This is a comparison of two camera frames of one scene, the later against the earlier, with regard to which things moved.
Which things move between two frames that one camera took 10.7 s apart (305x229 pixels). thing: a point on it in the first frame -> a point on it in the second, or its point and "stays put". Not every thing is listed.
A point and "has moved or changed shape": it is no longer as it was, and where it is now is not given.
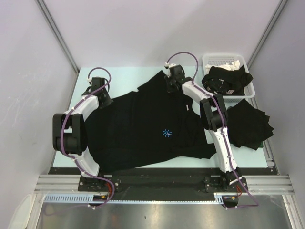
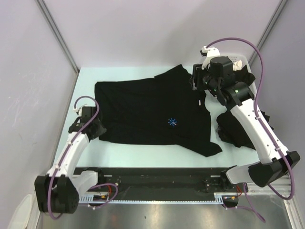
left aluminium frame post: (58, 35) stays put
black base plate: (161, 184) stays put
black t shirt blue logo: (156, 123) has moved or changed shape
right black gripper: (169, 88) -> (198, 71)
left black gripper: (108, 101) -> (101, 130)
